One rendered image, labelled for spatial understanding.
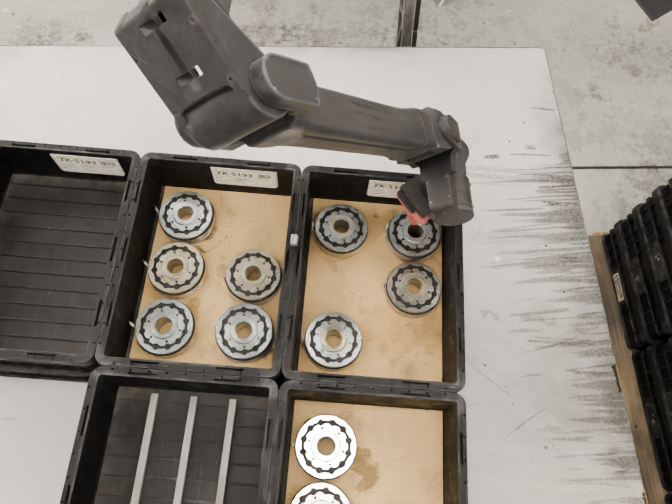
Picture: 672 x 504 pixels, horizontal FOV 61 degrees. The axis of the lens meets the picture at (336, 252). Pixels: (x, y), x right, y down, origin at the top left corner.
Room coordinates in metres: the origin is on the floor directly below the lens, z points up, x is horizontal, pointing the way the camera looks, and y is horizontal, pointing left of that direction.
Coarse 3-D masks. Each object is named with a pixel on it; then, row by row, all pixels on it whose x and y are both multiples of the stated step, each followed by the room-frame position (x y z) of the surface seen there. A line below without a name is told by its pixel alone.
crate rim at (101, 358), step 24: (144, 168) 0.51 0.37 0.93; (264, 168) 0.54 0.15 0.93; (288, 168) 0.54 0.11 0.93; (288, 240) 0.40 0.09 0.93; (120, 264) 0.32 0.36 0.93; (288, 264) 0.35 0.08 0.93; (288, 288) 0.31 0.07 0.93; (96, 360) 0.15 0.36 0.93; (120, 360) 0.16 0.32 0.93; (144, 360) 0.16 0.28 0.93
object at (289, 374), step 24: (312, 168) 0.55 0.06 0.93; (336, 168) 0.56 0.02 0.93; (456, 240) 0.44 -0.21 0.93; (456, 264) 0.39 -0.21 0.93; (456, 288) 0.34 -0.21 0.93; (288, 312) 0.27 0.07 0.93; (456, 312) 0.30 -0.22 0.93; (288, 336) 0.23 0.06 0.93; (456, 336) 0.26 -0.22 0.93; (288, 360) 0.19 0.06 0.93; (456, 360) 0.22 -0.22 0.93; (360, 384) 0.16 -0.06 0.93; (384, 384) 0.17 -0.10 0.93; (408, 384) 0.17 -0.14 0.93; (432, 384) 0.18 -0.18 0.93; (456, 384) 0.18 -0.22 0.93
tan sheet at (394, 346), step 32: (384, 224) 0.50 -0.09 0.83; (320, 256) 0.42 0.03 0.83; (352, 256) 0.42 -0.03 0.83; (384, 256) 0.43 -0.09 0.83; (320, 288) 0.35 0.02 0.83; (352, 288) 0.36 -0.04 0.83; (384, 288) 0.37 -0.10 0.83; (416, 288) 0.37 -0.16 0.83; (384, 320) 0.30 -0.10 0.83; (416, 320) 0.31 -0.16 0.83; (384, 352) 0.24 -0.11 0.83; (416, 352) 0.25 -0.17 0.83
